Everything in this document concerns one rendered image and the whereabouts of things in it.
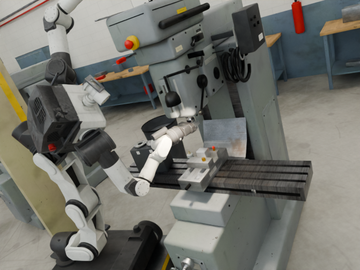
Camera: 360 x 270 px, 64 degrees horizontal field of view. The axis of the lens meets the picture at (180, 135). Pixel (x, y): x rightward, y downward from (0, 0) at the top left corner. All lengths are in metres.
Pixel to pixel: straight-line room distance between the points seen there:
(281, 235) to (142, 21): 1.70
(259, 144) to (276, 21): 3.90
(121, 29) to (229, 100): 0.87
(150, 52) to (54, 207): 2.07
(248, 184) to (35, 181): 2.02
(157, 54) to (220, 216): 0.89
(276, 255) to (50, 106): 1.66
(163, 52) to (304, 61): 4.54
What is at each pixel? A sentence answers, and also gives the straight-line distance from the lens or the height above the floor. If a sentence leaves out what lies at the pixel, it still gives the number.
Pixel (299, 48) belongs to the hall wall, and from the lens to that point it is 5.70.
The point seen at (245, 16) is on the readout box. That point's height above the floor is 1.69.
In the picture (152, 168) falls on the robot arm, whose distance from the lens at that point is 1.46.
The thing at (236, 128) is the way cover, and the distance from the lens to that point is 1.94.
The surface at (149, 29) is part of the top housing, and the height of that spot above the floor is 1.79.
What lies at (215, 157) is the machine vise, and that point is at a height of 0.99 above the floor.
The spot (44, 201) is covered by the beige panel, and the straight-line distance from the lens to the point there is 3.04.
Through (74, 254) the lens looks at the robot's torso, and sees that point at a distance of 2.06.
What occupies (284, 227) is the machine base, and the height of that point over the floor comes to 0.20.
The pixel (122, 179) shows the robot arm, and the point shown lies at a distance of 1.36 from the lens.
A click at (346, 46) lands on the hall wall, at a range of 5.63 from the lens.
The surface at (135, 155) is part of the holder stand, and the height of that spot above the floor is 1.06.
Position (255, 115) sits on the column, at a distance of 1.90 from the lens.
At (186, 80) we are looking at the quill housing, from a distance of 1.45.
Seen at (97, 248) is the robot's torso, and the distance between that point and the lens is 1.99.
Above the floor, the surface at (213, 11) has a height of 1.75.
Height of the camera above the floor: 1.84
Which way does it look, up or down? 23 degrees down
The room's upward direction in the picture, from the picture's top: 20 degrees counter-clockwise
